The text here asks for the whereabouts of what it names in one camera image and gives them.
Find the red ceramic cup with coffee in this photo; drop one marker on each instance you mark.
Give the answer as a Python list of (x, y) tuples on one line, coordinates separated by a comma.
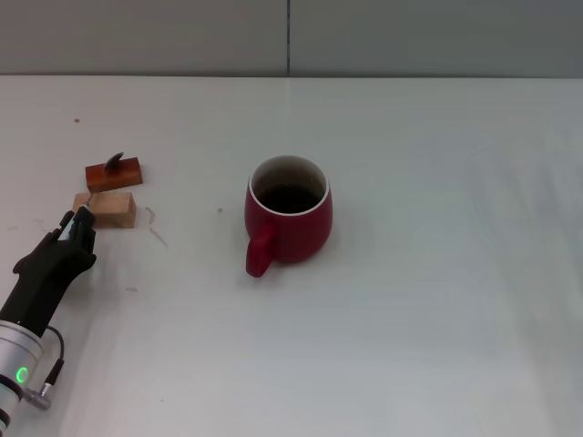
[(296, 236)]

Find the light wooden block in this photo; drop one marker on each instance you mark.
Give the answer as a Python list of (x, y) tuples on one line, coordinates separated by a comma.
[(116, 209)]

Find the dark red wooden block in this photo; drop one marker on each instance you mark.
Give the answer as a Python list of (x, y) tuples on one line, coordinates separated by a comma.
[(125, 175)]

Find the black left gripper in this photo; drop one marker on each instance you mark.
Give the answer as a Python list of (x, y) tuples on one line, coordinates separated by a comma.
[(50, 273)]

